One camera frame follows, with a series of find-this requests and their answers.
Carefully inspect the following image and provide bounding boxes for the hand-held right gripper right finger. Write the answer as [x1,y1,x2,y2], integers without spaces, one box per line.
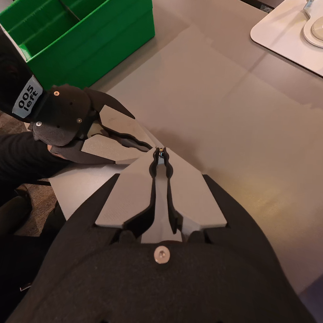
[164,148,227,242]

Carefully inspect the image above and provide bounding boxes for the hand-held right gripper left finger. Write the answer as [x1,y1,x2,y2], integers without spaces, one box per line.
[95,148,159,240]

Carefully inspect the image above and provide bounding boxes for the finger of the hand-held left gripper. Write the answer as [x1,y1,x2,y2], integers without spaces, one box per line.
[98,104,155,152]
[80,133,152,166]

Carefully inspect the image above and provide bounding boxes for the person's left forearm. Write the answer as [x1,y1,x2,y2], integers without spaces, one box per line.
[0,131,74,185]

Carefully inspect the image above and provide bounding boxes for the grey desk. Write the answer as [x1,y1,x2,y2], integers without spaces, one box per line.
[48,0,323,323]

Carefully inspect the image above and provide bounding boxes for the person's left hand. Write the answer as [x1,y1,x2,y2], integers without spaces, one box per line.
[46,144,71,162]

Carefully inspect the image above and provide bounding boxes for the green plastic bin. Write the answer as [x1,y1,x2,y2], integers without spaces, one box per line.
[0,0,155,90]

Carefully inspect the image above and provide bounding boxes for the white document stand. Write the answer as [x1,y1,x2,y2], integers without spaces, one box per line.
[250,0,323,77]

